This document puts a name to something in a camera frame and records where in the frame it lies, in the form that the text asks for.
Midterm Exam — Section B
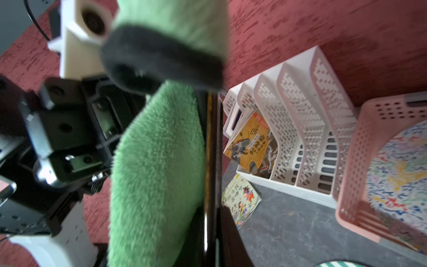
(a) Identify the orange comic book in rack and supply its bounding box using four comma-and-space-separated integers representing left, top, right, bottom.
224, 109, 278, 179

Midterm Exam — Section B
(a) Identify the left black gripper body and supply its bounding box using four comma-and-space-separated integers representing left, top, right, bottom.
1, 76, 145, 234

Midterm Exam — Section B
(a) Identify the round colourful speckled plate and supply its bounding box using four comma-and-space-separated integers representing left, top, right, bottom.
367, 121, 427, 254

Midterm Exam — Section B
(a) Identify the green microfiber cloth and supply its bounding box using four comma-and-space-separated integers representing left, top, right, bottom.
100, 1, 229, 267

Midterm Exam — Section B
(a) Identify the pink plastic basket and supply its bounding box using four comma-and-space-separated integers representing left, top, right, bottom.
335, 92, 427, 265

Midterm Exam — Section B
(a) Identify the green striped round plate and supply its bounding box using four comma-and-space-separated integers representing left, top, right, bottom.
316, 261, 366, 267

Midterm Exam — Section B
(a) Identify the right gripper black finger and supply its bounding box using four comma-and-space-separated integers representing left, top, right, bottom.
219, 206, 254, 267

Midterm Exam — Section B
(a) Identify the floral picture book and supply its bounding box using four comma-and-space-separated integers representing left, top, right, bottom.
222, 174, 262, 230

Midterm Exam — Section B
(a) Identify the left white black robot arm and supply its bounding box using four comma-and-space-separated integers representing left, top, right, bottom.
1, 76, 145, 267

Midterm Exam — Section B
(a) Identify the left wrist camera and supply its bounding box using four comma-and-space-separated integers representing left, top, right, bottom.
47, 0, 113, 80

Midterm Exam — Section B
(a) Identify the white file organizer rack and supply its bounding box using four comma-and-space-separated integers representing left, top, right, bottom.
224, 46, 357, 209

